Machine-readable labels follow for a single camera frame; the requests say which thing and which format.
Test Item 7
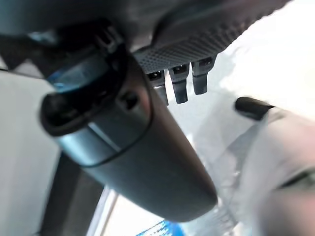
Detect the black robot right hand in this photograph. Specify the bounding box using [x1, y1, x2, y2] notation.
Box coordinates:
[0, 0, 292, 223]

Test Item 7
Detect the blue plastic shopping basket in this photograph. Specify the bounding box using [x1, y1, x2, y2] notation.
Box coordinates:
[137, 218, 186, 236]

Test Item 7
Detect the black shelf board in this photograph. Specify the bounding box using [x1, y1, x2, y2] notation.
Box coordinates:
[45, 147, 119, 236]

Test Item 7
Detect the silver robot right leg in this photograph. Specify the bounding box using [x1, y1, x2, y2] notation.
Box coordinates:
[221, 96, 315, 236]

